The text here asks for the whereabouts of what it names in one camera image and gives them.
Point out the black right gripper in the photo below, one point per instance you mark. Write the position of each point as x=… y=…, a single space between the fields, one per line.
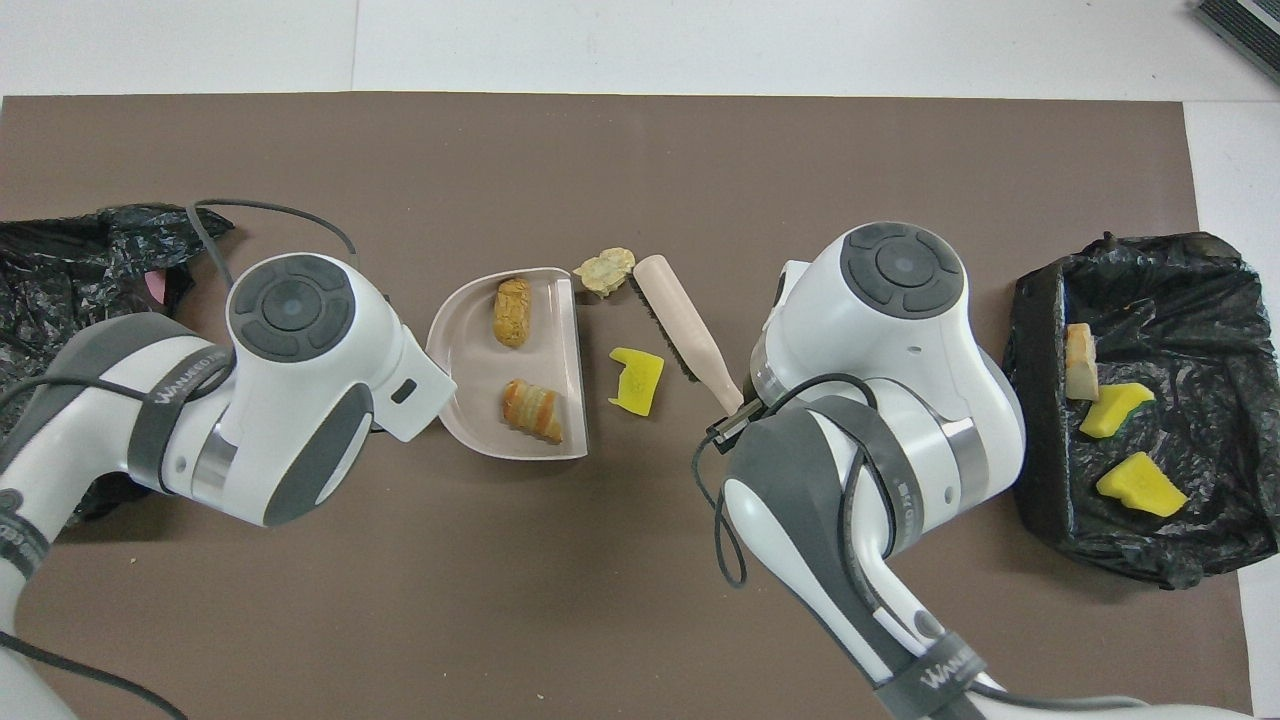
x=730 y=428

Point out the notched yellow sponge piece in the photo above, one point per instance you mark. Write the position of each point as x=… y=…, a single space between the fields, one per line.
x=638 y=380

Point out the beige brush black bristles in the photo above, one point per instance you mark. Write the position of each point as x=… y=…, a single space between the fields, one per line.
x=680 y=320

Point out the orange striped croissant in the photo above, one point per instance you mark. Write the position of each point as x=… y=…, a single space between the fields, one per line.
x=532 y=410

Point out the pale bread chunk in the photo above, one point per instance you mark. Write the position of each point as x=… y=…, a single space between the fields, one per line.
x=605 y=272

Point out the brown bread roll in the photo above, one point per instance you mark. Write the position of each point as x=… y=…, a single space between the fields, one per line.
x=513 y=312

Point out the beige plastic dustpan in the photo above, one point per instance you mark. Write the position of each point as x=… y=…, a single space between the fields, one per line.
x=470 y=360

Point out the pale striped croissant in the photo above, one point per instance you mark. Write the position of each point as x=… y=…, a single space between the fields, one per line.
x=1080 y=362

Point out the small yellow sponge piece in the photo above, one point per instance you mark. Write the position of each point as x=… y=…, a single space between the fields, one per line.
x=1112 y=412

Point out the large yellow sponge piece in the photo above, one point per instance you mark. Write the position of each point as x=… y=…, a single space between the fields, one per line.
x=1140 y=485

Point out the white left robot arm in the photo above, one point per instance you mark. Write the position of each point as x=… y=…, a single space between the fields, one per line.
x=290 y=400

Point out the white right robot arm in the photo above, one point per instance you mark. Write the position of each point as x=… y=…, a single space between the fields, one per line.
x=880 y=360

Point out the bin with black bag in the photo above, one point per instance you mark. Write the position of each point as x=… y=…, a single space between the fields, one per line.
x=1200 y=330

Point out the pink bin crumpled black bag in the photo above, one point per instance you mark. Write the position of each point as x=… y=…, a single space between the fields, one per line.
x=60 y=280

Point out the brown table mat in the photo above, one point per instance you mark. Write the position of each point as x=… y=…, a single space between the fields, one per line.
x=640 y=160

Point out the grey ribbed object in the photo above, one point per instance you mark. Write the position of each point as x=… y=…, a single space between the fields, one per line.
x=1245 y=30

